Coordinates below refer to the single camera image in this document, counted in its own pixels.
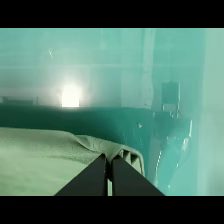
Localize pale green garment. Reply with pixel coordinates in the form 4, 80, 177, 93
0, 126, 146, 197

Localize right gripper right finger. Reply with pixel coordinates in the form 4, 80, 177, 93
110, 156, 166, 197

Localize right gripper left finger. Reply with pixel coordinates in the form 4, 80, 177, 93
54, 153, 108, 197

